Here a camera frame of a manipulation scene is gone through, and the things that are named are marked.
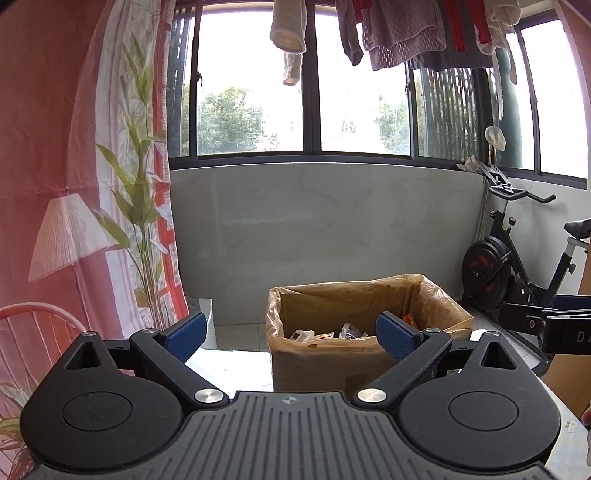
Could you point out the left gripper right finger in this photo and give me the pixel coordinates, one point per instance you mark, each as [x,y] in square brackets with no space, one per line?
[417,355]

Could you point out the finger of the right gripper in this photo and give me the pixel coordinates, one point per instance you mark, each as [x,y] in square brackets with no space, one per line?
[528,319]
[571,302]

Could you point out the brown cardboard box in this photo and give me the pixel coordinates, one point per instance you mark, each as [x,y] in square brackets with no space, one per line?
[322,336]

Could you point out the white bin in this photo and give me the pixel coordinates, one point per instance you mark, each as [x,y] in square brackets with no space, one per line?
[203,308]

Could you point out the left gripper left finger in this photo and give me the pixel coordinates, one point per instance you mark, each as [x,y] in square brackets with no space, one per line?
[160,356]

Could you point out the red orange snack bag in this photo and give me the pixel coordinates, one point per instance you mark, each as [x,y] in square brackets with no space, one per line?
[409,319]

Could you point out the hanging beige sock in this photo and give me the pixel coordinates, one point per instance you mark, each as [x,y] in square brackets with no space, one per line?
[292,68]

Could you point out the hanging red garment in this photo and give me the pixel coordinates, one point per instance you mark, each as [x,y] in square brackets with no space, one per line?
[459,14]

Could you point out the red printed curtain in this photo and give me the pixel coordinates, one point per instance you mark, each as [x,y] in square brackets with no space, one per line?
[87,236]

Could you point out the hanging mauve knit garment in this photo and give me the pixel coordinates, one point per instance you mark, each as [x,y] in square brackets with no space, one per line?
[390,32]

